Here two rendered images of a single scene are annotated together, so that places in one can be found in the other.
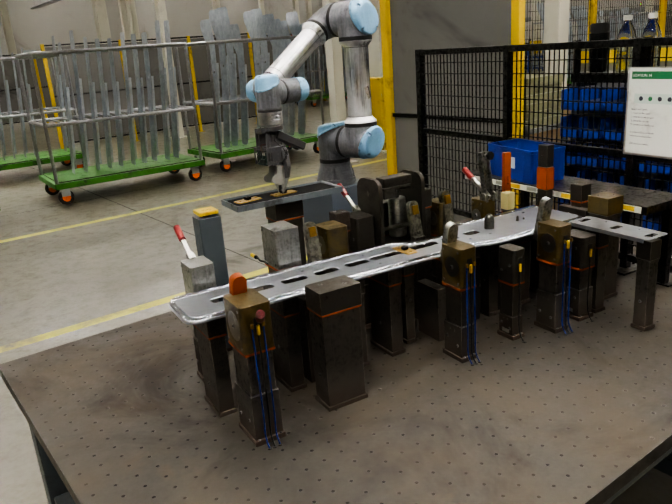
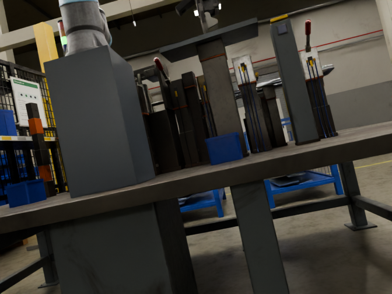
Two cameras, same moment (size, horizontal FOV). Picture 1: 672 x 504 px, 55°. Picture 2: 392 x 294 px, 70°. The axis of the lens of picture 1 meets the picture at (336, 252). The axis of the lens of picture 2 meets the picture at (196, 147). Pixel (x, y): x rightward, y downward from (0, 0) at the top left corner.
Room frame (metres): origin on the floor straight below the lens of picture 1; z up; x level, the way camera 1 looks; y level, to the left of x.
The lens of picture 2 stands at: (2.92, 0.77, 0.74)
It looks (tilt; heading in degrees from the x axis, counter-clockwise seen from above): 2 degrees up; 222
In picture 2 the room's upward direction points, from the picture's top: 13 degrees counter-clockwise
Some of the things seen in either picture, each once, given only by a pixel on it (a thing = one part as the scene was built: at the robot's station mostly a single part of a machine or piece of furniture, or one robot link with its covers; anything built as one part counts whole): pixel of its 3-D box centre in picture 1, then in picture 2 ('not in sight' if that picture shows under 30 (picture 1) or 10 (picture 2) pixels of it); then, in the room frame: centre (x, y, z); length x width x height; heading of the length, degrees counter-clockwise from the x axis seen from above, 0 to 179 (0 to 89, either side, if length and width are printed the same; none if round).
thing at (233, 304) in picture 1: (256, 370); not in sight; (1.39, 0.21, 0.88); 0.14 x 0.09 x 0.36; 29
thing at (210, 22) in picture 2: (272, 178); (210, 23); (2.05, 0.19, 1.21); 0.06 x 0.03 x 0.09; 128
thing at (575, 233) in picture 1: (580, 276); not in sight; (1.94, -0.78, 0.84); 0.12 x 0.07 x 0.28; 29
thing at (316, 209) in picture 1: (340, 232); (104, 125); (2.44, -0.02, 0.90); 0.20 x 0.20 x 0.40; 36
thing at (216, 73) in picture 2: (289, 263); (223, 101); (2.03, 0.16, 0.92); 0.10 x 0.08 x 0.45; 119
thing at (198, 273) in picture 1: (203, 320); (317, 94); (1.72, 0.40, 0.88); 0.12 x 0.07 x 0.36; 29
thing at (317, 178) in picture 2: not in sight; (284, 157); (-0.57, -0.90, 0.47); 1.20 x 0.80 x 0.95; 37
